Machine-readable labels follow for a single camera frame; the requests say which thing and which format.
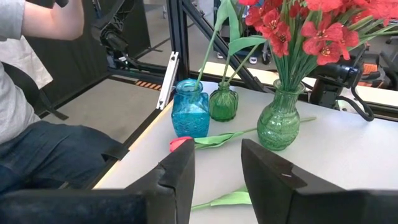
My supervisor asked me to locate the red artificial tulip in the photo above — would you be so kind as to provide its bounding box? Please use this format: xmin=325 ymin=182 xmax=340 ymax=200
xmin=169 ymin=116 xmax=317 ymax=153
xmin=220 ymin=6 xmax=268 ymax=85

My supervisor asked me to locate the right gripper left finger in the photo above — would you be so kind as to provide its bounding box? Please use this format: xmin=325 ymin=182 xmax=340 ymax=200
xmin=0 ymin=139 xmax=196 ymax=224

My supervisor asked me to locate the blue square glass vase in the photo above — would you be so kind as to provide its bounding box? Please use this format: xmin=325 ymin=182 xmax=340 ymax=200
xmin=170 ymin=78 xmax=211 ymax=139

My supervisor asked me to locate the white aluminium bar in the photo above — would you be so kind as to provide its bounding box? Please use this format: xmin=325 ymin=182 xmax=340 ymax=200
xmin=155 ymin=51 xmax=180 ymax=110

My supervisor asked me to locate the black floor mat striped edge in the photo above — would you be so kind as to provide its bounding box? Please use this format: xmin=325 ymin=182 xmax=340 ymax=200
xmin=108 ymin=76 xmax=164 ymax=91

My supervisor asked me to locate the person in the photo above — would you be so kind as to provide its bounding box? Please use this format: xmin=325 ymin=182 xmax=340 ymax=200
xmin=0 ymin=0 xmax=130 ymax=195

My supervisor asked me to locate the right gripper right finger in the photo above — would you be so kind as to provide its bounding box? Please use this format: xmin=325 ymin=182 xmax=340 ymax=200
xmin=241 ymin=139 xmax=398 ymax=224

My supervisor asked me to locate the black partition panel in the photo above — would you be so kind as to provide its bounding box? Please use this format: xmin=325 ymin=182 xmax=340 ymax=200
xmin=26 ymin=0 xmax=152 ymax=105

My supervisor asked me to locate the green glass vase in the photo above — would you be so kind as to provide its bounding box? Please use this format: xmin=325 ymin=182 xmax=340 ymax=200
xmin=257 ymin=79 xmax=306 ymax=152
xmin=208 ymin=81 xmax=239 ymax=123

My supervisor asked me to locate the black metal table frame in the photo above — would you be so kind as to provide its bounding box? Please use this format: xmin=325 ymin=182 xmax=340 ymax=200
xmin=83 ymin=0 xmax=398 ymax=190

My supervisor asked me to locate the orange shop vacuum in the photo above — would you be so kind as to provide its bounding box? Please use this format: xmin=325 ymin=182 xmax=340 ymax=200
xmin=360 ymin=62 xmax=392 ymax=90

